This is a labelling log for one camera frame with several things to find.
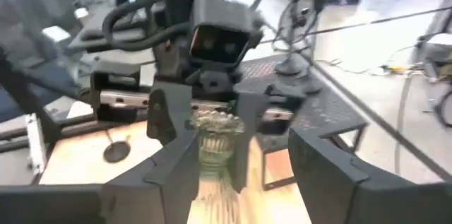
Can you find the white frame bracket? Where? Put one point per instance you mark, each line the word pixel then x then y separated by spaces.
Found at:
pixel 35 146

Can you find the black floor fan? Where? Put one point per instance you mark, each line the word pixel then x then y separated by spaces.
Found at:
pixel 300 19

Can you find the green ribbed glass candle holder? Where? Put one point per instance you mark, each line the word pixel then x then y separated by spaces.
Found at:
pixel 215 146

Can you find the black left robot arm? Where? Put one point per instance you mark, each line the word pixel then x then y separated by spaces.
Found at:
pixel 187 1

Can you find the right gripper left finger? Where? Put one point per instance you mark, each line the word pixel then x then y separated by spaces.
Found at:
pixel 166 188

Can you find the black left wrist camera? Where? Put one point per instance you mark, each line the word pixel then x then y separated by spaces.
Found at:
pixel 219 44

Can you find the black perforated metal shelf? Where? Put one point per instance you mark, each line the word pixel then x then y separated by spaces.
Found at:
pixel 328 111

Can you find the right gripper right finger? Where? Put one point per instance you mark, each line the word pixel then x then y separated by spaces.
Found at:
pixel 335 188

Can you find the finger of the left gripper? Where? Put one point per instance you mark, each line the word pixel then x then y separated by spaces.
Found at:
pixel 169 111
pixel 252 118

